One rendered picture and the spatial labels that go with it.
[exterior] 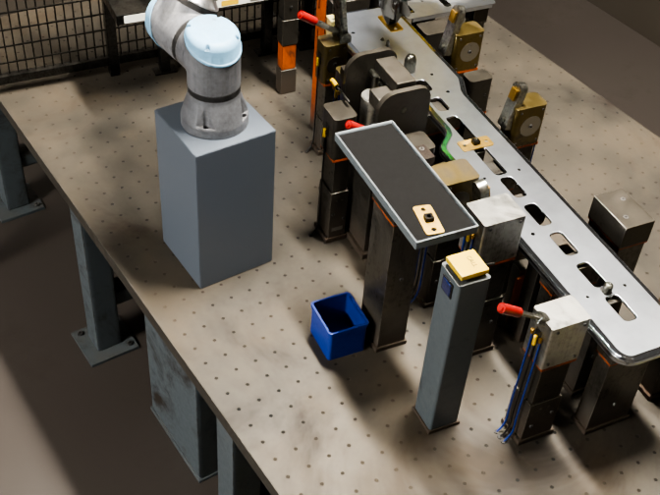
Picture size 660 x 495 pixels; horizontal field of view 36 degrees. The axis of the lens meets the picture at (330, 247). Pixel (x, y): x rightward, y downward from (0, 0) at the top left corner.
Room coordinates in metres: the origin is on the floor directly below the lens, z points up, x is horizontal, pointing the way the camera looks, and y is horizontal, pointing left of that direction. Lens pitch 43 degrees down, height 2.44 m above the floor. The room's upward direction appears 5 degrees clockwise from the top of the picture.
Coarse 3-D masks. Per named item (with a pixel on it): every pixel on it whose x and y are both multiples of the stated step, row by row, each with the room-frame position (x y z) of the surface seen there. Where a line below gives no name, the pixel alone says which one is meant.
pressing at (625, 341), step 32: (384, 32) 2.44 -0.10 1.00; (416, 32) 2.46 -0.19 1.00; (416, 64) 2.30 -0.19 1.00; (448, 64) 2.32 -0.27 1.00; (448, 96) 2.16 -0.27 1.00; (448, 128) 2.02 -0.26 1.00; (480, 128) 2.03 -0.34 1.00; (448, 160) 1.89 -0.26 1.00; (480, 160) 1.90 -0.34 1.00; (512, 160) 1.91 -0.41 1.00; (544, 192) 1.80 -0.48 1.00; (576, 224) 1.70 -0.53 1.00; (544, 256) 1.59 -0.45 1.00; (576, 256) 1.60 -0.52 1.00; (608, 256) 1.60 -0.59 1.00; (576, 288) 1.50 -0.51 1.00; (640, 288) 1.52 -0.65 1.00; (608, 320) 1.41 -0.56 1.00; (640, 320) 1.42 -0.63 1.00; (608, 352) 1.33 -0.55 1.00; (640, 352) 1.34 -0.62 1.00
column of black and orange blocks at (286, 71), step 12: (288, 0) 2.55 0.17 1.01; (288, 12) 2.55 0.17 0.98; (288, 24) 2.55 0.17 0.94; (288, 36) 2.55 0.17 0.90; (288, 48) 2.56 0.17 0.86; (288, 60) 2.56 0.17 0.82; (276, 72) 2.58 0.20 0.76; (288, 72) 2.56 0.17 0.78; (276, 84) 2.57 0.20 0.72; (288, 84) 2.56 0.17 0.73
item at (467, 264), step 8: (448, 256) 1.39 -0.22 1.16; (456, 256) 1.39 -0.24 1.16; (464, 256) 1.39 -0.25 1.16; (472, 256) 1.39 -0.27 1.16; (456, 264) 1.37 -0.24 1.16; (464, 264) 1.37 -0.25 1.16; (472, 264) 1.37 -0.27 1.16; (480, 264) 1.37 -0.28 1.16; (456, 272) 1.35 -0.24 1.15; (464, 272) 1.35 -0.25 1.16; (472, 272) 1.35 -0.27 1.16; (480, 272) 1.36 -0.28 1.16; (488, 272) 1.37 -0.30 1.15
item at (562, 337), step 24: (552, 312) 1.36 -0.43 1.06; (576, 312) 1.37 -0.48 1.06; (528, 336) 1.37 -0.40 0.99; (552, 336) 1.32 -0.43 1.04; (576, 336) 1.35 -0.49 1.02; (528, 360) 1.34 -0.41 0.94; (552, 360) 1.33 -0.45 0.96; (528, 384) 1.35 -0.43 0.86; (552, 384) 1.35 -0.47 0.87; (528, 408) 1.33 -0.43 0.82; (552, 408) 1.35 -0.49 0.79; (504, 432) 1.34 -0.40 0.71; (528, 432) 1.33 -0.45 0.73; (552, 432) 1.36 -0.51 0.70
